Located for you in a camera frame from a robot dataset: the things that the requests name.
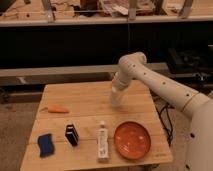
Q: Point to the black eraser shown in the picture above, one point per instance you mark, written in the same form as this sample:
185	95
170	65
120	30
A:
72	135

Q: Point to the white glue bottle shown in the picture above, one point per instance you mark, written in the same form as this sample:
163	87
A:
102	143

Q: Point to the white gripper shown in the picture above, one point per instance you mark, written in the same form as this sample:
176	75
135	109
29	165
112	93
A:
120	81

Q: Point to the blue sponge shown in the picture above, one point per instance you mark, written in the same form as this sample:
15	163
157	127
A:
45	145

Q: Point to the wooden table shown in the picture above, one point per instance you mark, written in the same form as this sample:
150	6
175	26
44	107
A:
88	105

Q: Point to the orange bowl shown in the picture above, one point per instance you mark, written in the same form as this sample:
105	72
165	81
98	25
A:
132	140

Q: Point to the orange carrot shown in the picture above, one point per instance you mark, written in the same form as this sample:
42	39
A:
55	109

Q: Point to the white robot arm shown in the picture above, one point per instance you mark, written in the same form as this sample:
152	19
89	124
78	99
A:
194	104

